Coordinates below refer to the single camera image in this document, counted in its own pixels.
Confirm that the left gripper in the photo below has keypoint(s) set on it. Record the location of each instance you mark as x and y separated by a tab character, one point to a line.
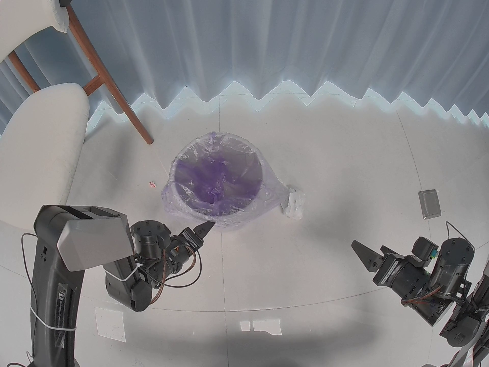
183	254

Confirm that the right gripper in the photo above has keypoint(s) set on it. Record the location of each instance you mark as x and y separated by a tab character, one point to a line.
405	277

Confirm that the purple plastic bag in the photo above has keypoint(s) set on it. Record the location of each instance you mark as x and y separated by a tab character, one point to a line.
214	174

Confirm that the white paper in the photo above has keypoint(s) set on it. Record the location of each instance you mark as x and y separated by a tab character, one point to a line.
294	205

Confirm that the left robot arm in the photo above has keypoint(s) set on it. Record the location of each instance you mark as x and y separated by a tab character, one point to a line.
91	239

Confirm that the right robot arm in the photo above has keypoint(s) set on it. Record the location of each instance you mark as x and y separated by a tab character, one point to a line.
454	266

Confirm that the white trash bin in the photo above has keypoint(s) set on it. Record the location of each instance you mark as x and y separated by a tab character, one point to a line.
237	220

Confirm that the white cushioned wooden chair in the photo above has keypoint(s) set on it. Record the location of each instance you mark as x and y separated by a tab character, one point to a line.
38	147

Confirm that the white curtain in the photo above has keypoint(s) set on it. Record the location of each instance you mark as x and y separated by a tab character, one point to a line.
267	25

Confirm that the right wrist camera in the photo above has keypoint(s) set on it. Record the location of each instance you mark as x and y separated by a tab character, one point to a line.
422	250

